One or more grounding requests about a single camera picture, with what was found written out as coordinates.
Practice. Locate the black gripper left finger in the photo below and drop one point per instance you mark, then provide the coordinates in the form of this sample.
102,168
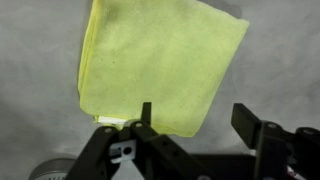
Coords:
146,112

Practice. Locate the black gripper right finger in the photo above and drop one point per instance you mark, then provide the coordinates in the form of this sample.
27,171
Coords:
246,124

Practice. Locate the yellow microfiber towel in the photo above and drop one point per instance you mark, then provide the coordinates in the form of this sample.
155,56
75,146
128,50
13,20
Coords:
171,53

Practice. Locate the round metal jar lid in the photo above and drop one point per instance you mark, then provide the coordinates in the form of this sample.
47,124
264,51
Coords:
55,169

